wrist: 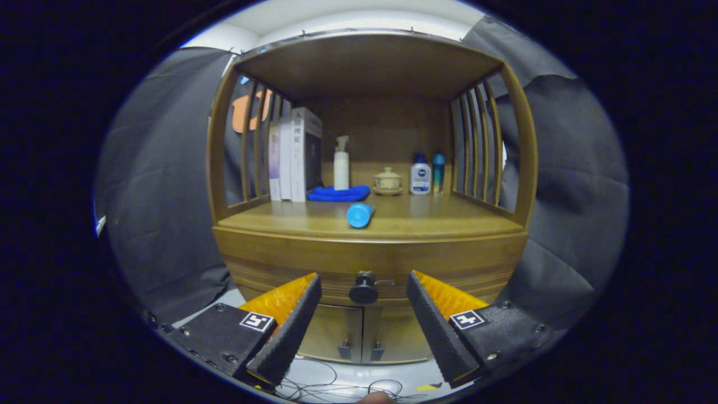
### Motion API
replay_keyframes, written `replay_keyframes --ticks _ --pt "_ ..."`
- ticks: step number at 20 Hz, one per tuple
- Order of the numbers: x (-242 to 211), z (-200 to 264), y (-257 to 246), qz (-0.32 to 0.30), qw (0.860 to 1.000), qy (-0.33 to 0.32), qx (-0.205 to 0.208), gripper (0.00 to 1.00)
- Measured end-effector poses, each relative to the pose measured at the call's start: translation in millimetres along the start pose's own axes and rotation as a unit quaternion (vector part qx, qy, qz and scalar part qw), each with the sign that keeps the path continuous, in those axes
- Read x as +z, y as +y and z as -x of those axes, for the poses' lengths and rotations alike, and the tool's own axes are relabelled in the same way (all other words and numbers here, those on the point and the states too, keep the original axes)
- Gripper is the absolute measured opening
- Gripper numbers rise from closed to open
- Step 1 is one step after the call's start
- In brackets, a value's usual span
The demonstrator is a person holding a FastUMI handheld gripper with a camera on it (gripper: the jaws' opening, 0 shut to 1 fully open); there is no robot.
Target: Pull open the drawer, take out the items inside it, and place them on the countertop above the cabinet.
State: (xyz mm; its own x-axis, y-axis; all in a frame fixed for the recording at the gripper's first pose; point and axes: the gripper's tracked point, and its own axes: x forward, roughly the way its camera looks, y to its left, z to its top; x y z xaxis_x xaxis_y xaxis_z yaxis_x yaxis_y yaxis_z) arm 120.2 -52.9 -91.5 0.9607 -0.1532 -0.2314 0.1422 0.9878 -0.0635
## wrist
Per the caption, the black cable tangle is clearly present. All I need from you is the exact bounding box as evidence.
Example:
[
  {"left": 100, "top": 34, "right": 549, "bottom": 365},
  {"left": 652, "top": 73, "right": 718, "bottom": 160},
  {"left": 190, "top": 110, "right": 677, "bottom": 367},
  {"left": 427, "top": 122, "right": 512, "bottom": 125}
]
[{"left": 278, "top": 356, "right": 427, "bottom": 402}]

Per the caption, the folded blue cloth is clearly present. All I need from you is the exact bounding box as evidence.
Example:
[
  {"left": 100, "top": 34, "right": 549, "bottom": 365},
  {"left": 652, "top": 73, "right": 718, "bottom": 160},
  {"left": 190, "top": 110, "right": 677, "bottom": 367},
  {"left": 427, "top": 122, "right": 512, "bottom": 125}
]
[{"left": 307, "top": 185, "right": 371, "bottom": 203}]

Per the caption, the blue cylindrical container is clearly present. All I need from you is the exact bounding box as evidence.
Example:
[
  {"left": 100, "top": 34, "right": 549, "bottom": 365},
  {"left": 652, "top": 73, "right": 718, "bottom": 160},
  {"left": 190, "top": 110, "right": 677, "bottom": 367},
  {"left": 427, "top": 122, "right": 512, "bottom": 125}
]
[{"left": 346, "top": 203, "right": 376, "bottom": 229}]

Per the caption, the wooden drawer with black knob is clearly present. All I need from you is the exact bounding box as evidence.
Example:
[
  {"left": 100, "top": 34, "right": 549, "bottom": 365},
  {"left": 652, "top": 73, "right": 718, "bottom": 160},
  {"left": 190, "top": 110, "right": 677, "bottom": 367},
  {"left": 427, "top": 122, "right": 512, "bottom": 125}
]
[{"left": 213, "top": 227, "right": 529, "bottom": 306}]

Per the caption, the thin white book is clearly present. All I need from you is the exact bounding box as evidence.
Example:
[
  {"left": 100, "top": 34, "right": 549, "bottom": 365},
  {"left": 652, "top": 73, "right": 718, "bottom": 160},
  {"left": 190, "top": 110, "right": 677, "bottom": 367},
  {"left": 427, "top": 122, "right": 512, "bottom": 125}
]
[{"left": 278, "top": 116, "right": 293, "bottom": 201}]

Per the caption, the teal slim bottle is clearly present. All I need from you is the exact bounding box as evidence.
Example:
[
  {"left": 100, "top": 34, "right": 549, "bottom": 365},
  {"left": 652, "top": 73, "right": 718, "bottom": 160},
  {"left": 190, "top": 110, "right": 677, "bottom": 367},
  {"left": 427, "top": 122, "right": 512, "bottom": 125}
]
[{"left": 431, "top": 151, "right": 446, "bottom": 196}]

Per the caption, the beige lidded ceramic teacup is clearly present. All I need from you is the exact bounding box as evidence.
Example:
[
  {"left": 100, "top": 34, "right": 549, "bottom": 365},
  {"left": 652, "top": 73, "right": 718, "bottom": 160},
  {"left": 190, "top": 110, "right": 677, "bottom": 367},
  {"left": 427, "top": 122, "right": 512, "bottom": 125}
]
[{"left": 372, "top": 167, "right": 403, "bottom": 196}]

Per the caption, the white pump bottle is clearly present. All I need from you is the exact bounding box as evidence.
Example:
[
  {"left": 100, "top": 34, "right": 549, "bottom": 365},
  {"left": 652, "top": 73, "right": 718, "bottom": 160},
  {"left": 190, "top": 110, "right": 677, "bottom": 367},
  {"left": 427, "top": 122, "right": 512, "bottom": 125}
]
[{"left": 333, "top": 135, "right": 351, "bottom": 190}]

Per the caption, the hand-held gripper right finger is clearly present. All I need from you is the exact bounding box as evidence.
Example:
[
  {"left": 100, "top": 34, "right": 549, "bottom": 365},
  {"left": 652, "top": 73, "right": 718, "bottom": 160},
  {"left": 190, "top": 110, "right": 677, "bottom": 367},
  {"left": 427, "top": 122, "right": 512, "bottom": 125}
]
[{"left": 406, "top": 270, "right": 564, "bottom": 389}]

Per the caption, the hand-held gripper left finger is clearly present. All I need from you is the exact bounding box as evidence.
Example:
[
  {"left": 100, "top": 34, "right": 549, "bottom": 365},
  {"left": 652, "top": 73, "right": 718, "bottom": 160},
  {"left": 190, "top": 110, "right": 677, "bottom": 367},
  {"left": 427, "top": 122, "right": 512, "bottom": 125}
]
[{"left": 159, "top": 273, "right": 323, "bottom": 389}]

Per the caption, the purple spine book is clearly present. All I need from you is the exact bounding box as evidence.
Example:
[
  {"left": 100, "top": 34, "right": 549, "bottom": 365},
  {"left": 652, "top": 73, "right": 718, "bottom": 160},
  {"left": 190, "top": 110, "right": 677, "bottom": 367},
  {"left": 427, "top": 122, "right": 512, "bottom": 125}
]
[{"left": 268, "top": 121, "right": 282, "bottom": 201}]

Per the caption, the black backdrop cloth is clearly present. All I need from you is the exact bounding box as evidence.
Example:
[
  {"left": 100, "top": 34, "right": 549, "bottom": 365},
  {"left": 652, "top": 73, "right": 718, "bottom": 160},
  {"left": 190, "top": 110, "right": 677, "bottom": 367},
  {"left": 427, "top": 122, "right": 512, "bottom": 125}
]
[{"left": 93, "top": 17, "right": 632, "bottom": 332}]

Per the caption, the wooden cabinet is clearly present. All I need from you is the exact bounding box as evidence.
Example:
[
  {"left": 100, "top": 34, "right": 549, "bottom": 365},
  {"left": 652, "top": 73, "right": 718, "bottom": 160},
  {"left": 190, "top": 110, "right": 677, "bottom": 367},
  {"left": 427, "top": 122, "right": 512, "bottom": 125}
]
[{"left": 205, "top": 31, "right": 539, "bottom": 365}]

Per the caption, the white and black book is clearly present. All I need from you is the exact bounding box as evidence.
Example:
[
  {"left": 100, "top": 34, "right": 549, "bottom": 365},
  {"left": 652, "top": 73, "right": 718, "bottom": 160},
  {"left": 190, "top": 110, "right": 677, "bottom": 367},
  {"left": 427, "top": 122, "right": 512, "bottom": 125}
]
[{"left": 290, "top": 107, "right": 324, "bottom": 203}]

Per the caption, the wooden cabinet door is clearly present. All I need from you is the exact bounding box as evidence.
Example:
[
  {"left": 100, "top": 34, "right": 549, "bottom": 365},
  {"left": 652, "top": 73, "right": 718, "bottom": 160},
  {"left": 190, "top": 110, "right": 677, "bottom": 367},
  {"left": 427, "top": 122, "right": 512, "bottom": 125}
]
[
  {"left": 362, "top": 306, "right": 435, "bottom": 364},
  {"left": 297, "top": 303, "right": 364, "bottom": 362}
]

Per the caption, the white lotion bottle blue cap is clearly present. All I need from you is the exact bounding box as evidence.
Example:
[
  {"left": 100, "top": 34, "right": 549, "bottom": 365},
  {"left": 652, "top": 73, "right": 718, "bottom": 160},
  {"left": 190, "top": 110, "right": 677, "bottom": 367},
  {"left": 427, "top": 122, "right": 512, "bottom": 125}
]
[{"left": 409, "top": 153, "right": 432, "bottom": 196}]

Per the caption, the wooden countertop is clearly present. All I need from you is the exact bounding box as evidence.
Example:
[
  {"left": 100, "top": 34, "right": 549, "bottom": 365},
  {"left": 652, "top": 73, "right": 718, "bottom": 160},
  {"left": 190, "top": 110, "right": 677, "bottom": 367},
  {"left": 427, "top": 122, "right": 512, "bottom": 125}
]
[{"left": 216, "top": 191, "right": 525, "bottom": 239}]

